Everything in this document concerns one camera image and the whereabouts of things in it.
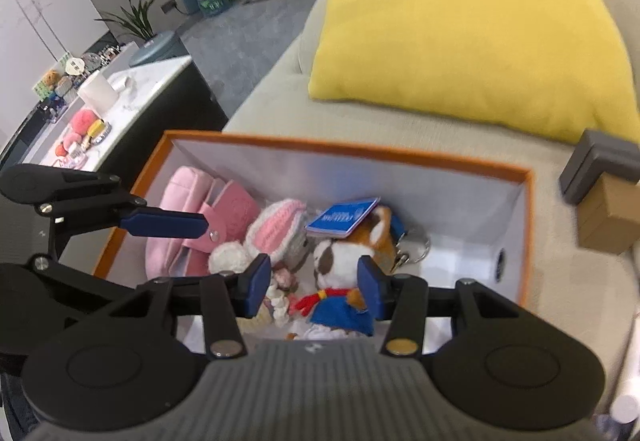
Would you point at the fox plush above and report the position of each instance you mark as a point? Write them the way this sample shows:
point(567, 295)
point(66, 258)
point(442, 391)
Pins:
point(345, 256)

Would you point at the orange cardboard storage box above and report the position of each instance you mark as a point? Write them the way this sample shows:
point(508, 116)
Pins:
point(450, 201)

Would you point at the beige sofa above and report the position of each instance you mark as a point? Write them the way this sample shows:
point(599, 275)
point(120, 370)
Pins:
point(280, 106)

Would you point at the pink pompom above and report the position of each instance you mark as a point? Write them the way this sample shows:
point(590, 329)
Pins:
point(82, 120)

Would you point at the yellow pillow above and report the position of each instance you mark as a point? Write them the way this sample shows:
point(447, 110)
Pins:
point(450, 21)

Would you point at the pink leather pouch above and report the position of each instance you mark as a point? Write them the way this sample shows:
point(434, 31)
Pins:
point(235, 216)

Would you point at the white cup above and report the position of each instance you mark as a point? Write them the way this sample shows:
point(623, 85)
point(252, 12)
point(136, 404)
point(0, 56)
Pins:
point(97, 91)

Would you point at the peach toy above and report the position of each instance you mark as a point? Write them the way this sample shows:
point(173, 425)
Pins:
point(67, 143)

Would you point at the marble top coffee table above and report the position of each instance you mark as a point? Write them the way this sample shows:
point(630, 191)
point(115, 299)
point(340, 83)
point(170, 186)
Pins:
point(150, 86)

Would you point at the grey box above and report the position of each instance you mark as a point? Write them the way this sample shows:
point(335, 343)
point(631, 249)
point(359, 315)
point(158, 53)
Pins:
point(595, 156)

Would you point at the tray of small trinkets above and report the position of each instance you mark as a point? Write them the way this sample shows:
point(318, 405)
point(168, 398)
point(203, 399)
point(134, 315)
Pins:
point(52, 93)

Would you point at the light pink fabric pouch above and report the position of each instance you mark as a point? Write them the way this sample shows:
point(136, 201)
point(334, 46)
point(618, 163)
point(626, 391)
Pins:
point(175, 191)

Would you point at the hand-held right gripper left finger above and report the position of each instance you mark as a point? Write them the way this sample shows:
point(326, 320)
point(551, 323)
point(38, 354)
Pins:
point(257, 286)

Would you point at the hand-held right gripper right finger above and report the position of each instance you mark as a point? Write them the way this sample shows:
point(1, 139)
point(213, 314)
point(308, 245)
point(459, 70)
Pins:
point(372, 288)

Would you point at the crochet bunny doll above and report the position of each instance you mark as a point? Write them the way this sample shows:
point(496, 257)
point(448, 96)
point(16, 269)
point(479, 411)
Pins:
point(275, 226)

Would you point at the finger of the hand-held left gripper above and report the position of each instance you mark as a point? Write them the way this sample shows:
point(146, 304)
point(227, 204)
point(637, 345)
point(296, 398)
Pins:
point(165, 223)
point(85, 283)

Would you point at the potted plant in grey pot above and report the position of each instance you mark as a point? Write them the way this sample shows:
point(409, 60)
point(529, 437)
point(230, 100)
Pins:
point(155, 46)

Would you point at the brown cardboard box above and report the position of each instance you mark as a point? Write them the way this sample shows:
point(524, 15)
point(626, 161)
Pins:
point(610, 221)

